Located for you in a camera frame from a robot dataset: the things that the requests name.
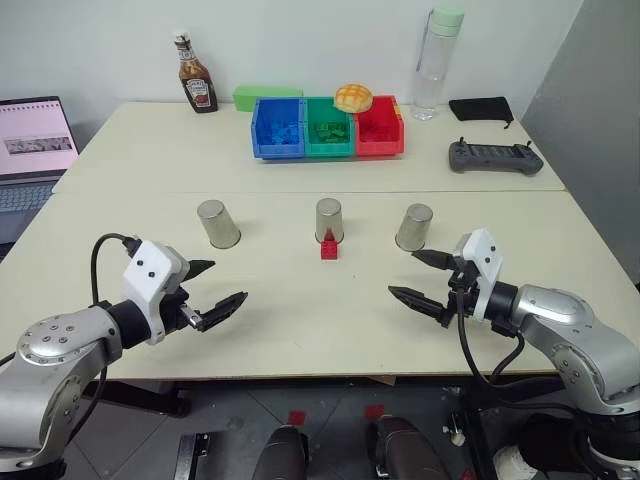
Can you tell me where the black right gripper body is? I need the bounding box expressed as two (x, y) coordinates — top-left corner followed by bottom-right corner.
(446, 255), (481, 317)

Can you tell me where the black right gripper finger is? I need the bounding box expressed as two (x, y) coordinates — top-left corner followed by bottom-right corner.
(410, 248), (459, 272)
(387, 285), (451, 329)

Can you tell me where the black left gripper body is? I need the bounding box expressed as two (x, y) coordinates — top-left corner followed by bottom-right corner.
(160, 278), (202, 334)

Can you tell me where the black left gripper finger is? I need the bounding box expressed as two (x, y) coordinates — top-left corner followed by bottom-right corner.
(186, 258), (218, 282)
(197, 290), (250, 333)

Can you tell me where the steel cup upside down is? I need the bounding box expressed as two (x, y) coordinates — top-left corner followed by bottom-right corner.
(314, 197), (346, 245)
(196, 199), (242, 250)
(394, 202), (434, 252)

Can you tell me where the grey handheld controller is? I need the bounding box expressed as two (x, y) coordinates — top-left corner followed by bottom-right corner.
(447, 139), (545, 177)

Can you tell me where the red plastic bin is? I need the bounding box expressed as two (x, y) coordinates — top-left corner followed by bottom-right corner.
(353, 94), (407, 157)

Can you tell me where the blue plastic bin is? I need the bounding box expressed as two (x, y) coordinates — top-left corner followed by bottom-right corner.
(250, 96), (308, 160)

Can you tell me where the dark rounded shape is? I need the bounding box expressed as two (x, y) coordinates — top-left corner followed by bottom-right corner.
(373, 415), (452, 480)
(249, 424), (309, 480)

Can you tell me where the green plastic bin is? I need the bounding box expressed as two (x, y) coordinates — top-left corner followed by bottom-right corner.
(303, 96), (358, 158)

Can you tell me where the black fabric pouch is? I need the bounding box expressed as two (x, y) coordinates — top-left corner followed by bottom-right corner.
(448, 96), (516, 131)

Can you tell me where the blue toy bricks pile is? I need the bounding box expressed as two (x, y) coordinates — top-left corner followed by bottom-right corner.
(267, 118), (304, 145)

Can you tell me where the green toy bricks pile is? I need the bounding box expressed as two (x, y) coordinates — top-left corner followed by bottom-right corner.
(312, 120), (350, 144)

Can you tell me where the golden bread bun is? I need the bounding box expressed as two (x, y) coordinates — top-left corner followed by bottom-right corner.
(333, 82), (375, 114)

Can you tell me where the green rectangular box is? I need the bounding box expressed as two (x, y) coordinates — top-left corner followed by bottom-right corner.
(232, 84), (305, 113)

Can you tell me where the clear bottle green lid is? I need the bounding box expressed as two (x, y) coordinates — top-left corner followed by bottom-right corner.
(410, 5), (466, 122)

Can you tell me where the brown sauce bottle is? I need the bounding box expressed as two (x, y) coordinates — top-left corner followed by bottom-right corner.
(174, 32), (219, 114)

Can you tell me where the grey laptop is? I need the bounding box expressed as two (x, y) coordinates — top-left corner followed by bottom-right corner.
(0, 96), (82, 247)

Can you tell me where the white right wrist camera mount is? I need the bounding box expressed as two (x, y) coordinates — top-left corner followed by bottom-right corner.
(452, 228), (504, 321)

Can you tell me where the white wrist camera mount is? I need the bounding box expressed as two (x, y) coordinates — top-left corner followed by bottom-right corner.
(452, 228), (504, 321)
(122, 239), (192, 346)

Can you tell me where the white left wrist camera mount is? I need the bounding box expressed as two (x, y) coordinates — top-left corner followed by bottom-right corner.
(122, 239), (192, 346)

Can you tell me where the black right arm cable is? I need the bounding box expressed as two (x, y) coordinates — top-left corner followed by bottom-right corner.
(452, 289), (527, 387)

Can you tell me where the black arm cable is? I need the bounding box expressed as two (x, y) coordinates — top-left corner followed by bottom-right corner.
(89, 232), (140, 307)
(452, 289), (527, 387)

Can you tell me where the black table frame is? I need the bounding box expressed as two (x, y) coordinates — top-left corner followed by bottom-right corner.
(82, 378), (192, 419)

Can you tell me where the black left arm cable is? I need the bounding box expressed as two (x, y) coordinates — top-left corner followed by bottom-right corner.
(89, 232), (140, 307)

